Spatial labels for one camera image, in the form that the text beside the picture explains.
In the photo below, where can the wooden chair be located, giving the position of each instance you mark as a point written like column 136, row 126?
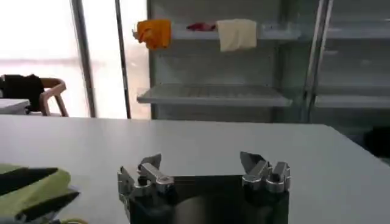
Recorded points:
column 56, row 86

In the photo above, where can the lime green t-shirt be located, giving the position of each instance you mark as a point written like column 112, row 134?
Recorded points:
column 39, row 189

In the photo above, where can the thin dark post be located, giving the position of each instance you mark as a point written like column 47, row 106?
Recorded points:
column 122, row 61

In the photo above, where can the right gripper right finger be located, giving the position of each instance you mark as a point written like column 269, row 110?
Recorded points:
column 265, row 178

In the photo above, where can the small white desk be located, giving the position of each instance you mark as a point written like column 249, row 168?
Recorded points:
column 12, row 105

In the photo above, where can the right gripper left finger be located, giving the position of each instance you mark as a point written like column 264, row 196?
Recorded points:
column 149, row 179

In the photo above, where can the black garment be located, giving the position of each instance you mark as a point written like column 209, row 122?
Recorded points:
column 21, row 89

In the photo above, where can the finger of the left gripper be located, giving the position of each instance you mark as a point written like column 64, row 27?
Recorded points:
column 48, row 204
column 24, row 179

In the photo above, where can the grey window frame post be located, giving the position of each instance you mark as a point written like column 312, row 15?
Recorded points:
column 83, row 61

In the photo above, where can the grey metal shelf rack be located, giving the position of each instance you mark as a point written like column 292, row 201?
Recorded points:
column 213, row 94
column 353, row 100

